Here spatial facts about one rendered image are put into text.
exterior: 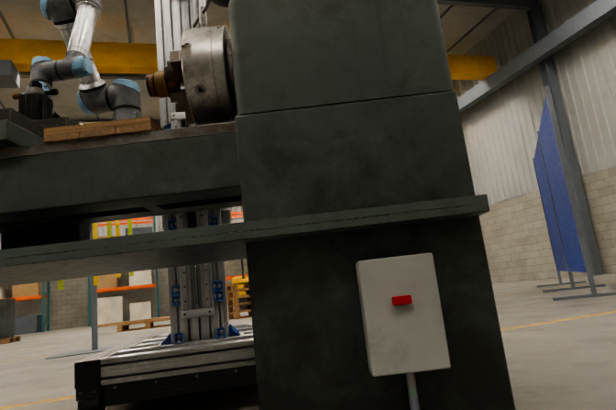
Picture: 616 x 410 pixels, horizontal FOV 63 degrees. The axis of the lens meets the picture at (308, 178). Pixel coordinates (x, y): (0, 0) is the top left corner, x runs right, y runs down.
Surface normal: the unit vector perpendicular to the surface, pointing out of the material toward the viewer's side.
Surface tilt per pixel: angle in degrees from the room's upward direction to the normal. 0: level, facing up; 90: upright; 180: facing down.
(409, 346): 90
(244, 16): 90
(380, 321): 90
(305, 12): 90
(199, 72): 108
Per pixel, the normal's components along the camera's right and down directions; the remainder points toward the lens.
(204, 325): 0.14, -0.23
